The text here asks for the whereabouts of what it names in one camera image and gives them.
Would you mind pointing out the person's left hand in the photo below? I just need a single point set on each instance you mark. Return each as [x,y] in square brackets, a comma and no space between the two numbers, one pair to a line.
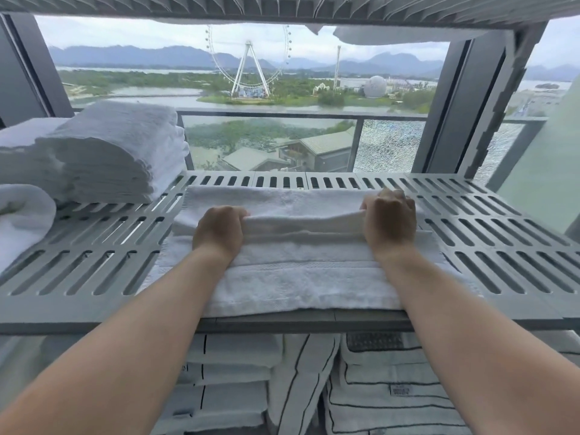
[219,233]

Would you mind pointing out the person's right hand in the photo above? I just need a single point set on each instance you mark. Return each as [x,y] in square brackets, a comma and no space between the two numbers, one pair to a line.
[392,221]

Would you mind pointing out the white hand towel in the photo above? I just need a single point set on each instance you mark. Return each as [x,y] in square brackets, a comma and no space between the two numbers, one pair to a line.
[22,217]
[294,276]

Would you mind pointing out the person's right forearm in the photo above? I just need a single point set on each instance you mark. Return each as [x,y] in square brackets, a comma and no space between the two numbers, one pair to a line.
[476,357]

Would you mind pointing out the person's left forearm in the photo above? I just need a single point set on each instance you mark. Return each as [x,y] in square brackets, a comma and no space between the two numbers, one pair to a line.
[113,357]

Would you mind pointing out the glass balcony railing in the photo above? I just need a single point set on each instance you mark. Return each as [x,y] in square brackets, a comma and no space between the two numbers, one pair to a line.
[389,144]

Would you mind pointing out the grey roofed building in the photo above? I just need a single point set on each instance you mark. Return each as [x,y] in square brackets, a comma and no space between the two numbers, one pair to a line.
[326,149]

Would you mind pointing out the stack of folded white towels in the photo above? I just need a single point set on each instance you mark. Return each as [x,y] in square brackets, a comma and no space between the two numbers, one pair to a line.
[113,154]
[22,154]

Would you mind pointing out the white dome building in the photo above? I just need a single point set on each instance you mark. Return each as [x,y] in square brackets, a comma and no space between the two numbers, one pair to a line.
[376,86]

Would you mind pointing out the grey slotted shelf board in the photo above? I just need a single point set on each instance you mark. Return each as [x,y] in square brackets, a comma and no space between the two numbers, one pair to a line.
[90,319]

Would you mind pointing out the pale green glass partition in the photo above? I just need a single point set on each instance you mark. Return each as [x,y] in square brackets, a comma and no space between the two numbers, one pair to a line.
[543,176]

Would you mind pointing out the tall thin tower ride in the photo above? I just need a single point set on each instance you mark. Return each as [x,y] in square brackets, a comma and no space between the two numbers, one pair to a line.
[337,67]

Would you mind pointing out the white ferris wheel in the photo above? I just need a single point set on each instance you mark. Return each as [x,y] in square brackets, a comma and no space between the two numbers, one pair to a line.
[248,70]

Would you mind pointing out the stack of plain white pillows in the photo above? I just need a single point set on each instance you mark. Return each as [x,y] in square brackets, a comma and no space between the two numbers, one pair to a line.
[235,403]

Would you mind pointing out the stack of black-piped white pillows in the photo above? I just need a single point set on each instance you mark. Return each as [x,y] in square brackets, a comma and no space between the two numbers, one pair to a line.
[385,403]

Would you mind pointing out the white hanging sheet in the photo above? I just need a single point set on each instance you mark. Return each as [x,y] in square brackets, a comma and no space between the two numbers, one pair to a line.
[408,35]

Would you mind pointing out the grey ribbed shelf board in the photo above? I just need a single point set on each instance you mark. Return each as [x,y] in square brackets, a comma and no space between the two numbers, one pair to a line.
[136,4]

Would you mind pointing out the dark window frame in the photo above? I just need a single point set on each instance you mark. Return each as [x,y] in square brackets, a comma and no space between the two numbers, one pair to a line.
[27,76]
[457,108]

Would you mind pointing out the grey notched shelf post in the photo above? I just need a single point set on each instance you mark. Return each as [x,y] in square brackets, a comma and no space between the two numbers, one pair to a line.
[503,104]

